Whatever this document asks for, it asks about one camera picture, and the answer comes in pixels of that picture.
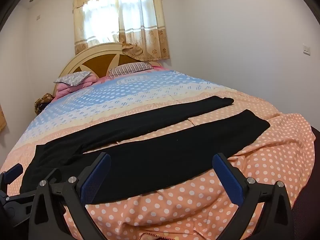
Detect pink folded blanket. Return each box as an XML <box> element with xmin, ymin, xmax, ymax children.
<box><xmin>53</xmin><ymin>76</ymin><xmax>97</xmax><ymax>100</ymax></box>

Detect beige floral window curtain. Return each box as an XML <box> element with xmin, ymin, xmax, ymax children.
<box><xmin>72</xmin><ymin>0</ymin><xmax>170</xmax><ymax>62</ymax></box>

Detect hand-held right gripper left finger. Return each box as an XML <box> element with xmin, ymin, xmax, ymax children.
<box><xmin>28</xmin><ymin>152</ymin><xmax>112</xmax><ymax>240</ymax></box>

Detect striped pillow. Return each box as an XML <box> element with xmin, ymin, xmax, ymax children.
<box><xmin>107</xmin><ymin>62</ymin><xmax>153</xmax><ymax>79</ymax></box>

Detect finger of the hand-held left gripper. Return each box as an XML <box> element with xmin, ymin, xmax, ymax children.
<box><xmin>0</xmin><ymin>164</ymin><xmax>23</xmax><ymax>190</ymax></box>
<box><xmin>37</xmin><ymin>169</ymin><xmax>62</xmax><ymax>187</ymax></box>

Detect brown patterned bag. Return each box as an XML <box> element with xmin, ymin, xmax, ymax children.
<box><xmin>34</xmin><ymin>93</ymin><xmax>53</xmax><ymax>115</ymax></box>

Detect pink bed sheet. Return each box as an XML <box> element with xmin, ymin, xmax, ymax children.
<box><xmin>150</xmin><ymin>64</ymin><xmax>173</xmax><ymax>71</ymax></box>

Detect cream wooden headboard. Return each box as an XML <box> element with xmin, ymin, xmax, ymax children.
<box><xmin>52</xmin><ymin>42</ymin><xmax>140</xmax><ymax>98</ymax></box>

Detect grey floral pillow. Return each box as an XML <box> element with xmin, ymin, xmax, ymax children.
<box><xmin>54</xmin><ymin>71</ymin><xmax>92</xmax><ymax>85</ymax></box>

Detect polka dot quilt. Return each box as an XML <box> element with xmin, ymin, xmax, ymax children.
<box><xmin>0</xmin><ymin>69</ymin><xmax>316</xmax><ymax>240</ymax></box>

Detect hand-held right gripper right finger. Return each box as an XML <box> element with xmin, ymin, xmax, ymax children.
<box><xmin>212</xmin><ymin>152</ymin><xmax>295</xmax><ymax>240</ymax></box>

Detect black pants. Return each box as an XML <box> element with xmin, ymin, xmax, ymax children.
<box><xmin>19</xmin><ymin>96</ymin><xmax>271</xmax><ymax>205</ymax></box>

